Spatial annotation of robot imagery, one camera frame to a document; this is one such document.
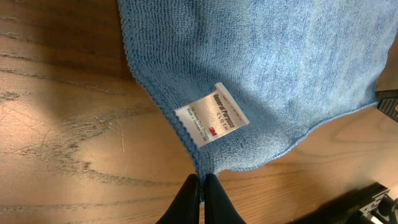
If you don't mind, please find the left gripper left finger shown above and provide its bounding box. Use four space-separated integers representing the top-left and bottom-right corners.
156 174 200 224

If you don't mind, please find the blue microfiber cloth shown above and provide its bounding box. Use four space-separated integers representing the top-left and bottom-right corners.
118 0 397 178

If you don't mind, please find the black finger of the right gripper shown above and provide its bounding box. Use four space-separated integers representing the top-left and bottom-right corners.
376 89 398 122

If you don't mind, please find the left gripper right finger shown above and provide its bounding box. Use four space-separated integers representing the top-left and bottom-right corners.
203 174 246 224

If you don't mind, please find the white cloth label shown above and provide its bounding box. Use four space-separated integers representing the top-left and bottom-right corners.
175 82 249 147

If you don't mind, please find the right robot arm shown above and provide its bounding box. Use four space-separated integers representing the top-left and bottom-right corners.
280 90 397 223

